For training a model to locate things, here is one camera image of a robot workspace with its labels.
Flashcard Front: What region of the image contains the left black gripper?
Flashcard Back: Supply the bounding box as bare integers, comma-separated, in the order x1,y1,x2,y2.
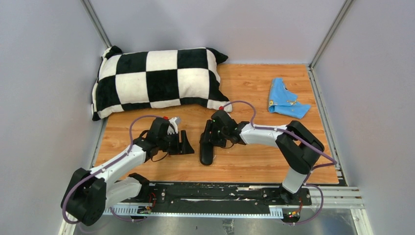
158,130,194,155

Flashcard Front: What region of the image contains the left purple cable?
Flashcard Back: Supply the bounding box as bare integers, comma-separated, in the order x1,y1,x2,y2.
61,115,167,225

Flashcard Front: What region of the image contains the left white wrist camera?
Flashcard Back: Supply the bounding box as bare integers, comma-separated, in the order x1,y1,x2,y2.
163,117,181,135

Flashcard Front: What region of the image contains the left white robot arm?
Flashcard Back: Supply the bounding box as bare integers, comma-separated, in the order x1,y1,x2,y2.
61,116,194,226

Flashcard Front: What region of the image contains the black white checkered pillow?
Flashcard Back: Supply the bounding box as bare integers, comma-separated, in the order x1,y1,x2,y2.
91,46,232,121

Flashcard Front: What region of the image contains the aluminium frame rail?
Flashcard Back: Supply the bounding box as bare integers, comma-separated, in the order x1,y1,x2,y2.
91,182,365,221

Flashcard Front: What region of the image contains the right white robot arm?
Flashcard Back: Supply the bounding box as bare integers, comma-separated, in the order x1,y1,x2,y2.
199,110,324,205

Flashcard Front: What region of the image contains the blue crumpled cloth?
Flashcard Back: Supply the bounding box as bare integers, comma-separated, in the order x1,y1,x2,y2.
268,78,311,119

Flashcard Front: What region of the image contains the purple cable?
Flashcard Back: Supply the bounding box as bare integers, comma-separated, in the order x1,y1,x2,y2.
61,115,167,225
220,100,338,226

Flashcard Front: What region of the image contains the black sunglasses case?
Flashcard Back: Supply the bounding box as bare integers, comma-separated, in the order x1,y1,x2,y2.
199,142,214,165

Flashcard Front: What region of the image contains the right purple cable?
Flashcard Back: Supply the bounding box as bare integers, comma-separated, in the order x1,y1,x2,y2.
220,100,338,226

